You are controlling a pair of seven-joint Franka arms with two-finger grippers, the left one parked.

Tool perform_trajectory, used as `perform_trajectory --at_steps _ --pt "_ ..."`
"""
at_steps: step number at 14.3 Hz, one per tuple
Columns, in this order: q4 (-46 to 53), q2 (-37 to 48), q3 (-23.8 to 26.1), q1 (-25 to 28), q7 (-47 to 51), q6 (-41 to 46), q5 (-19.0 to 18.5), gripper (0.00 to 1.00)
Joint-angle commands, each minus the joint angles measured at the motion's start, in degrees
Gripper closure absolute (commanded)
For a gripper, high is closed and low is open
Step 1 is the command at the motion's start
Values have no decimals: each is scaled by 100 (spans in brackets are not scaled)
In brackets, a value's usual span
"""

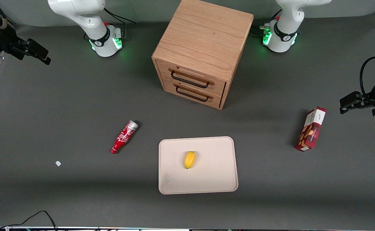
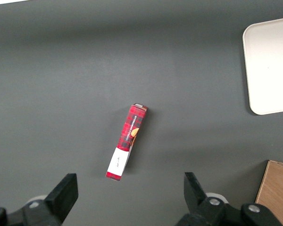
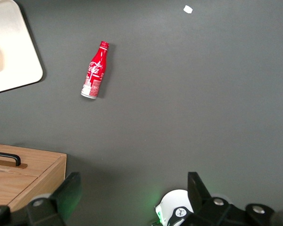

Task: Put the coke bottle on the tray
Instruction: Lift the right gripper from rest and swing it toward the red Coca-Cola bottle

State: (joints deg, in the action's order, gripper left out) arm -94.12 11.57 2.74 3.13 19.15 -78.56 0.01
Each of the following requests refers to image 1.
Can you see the red snack box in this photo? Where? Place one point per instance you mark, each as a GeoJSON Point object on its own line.
{"type": "Point", "coordinates": [311, 130]}

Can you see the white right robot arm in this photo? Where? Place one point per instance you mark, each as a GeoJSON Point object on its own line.
{"type": "Point", "coordinates": [86, 19]}

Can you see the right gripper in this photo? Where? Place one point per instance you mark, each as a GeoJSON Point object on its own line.
{"type": "Point", "coordinates": [4, 39]}

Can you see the yellow toy banana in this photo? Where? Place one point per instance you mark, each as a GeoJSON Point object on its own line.
{"type": "Point", "coordinates": [189, 159]}

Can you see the beige plastic tray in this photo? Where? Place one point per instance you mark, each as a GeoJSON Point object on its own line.
{"type": "Point", "coordinates": [206, 173]}

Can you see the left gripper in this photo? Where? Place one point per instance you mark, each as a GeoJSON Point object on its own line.
{"type": "Point", "coordinates": [369, 97]}

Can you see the red coke bottle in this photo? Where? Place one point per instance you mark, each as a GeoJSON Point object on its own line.
{"type": "Point", "coordinates": [123, 137]}

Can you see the wooden drawer cabinet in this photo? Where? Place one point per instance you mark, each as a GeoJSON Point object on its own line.
{"type": "Point", "coordinates": [203, 38]}

